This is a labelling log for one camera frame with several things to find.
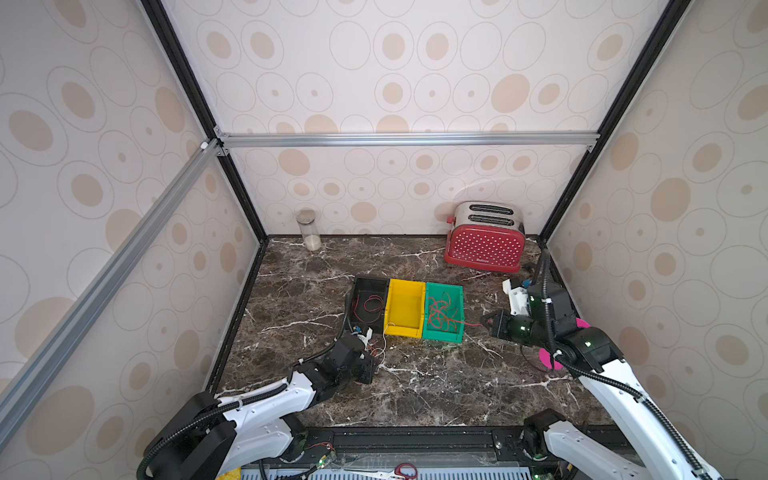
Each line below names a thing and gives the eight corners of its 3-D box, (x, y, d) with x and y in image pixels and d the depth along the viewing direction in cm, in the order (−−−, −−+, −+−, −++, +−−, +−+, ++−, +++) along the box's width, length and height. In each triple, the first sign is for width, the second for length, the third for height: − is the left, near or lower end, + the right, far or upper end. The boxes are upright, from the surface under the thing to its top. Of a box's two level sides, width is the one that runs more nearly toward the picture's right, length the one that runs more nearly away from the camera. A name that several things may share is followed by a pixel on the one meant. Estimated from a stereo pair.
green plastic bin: (421, 340, 94) (423, 328, 88) (425, 295, 105) (427, 282, 99) (460, 345, 93) (465, 334, 87) (459, 299, 104) (464, 286, 98)
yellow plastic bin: (382, 337, 95) (382, 325, 89) (389, 291, 106) (389, 278, 100) (421, 341, 94) (423, 330, 88) (424, 294, 105) (426, 281, 99)
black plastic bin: (351, 336, 95) (349, 325, 89) (356, 281, 109) (354, 269, 103) (389, 336, 95) (389, 325, 89) (389, 281, 109) (389, 269, 103)
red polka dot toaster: (447, 274, 111) (456, 238, 96) (442, 237, 123) (449, 201, 109) (514, 274, 111) (533, 238, 96) (502, 237, 123) (517, 201, 109)
